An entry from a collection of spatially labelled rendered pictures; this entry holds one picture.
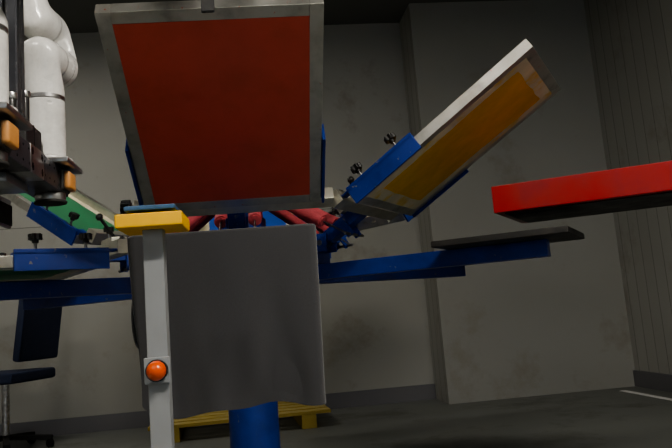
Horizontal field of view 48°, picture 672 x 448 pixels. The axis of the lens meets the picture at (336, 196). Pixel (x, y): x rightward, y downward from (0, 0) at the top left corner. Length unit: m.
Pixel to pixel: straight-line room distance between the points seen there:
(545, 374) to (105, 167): 3.80
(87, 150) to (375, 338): 2.75
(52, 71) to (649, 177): 1.72
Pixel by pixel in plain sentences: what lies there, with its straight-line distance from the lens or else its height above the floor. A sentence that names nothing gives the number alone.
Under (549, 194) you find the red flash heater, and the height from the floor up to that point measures 1.05.
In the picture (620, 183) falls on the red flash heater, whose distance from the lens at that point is 2.46.
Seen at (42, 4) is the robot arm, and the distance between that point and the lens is 2.02.
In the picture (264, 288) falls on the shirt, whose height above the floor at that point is 0.80.
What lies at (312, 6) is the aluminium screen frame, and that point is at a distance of 2.01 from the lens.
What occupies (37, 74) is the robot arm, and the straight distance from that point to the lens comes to 1.93.
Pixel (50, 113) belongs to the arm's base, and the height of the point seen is 1.25.
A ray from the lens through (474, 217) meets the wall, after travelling 5.93.
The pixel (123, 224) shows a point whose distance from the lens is 1.50.
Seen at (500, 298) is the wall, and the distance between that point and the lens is 5.94.
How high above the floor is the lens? 0.73
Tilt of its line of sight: 9 degrees up
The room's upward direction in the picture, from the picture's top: 5 degrees counter-clockwise
